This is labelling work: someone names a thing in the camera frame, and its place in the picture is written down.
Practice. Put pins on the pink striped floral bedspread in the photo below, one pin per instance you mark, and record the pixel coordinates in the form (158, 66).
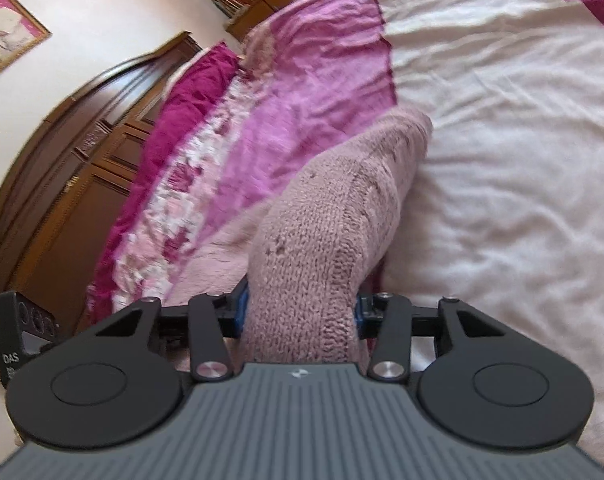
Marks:
(507, 160)

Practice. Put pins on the wooden headboard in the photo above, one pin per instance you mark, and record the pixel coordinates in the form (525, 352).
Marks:
(56, 185)

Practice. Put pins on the magenta pillow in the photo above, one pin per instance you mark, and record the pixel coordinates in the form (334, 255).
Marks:
(191, 105)

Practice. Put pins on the pink knit cardigan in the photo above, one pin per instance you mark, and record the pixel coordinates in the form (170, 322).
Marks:
(322, 240)

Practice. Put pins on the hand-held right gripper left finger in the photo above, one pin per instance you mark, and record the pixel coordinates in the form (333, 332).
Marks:
(242, 310)

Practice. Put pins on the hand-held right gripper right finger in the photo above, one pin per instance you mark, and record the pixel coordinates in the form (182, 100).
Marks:
(359, 316)

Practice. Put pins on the framed wall picture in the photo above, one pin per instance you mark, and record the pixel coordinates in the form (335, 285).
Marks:
(4, 30)

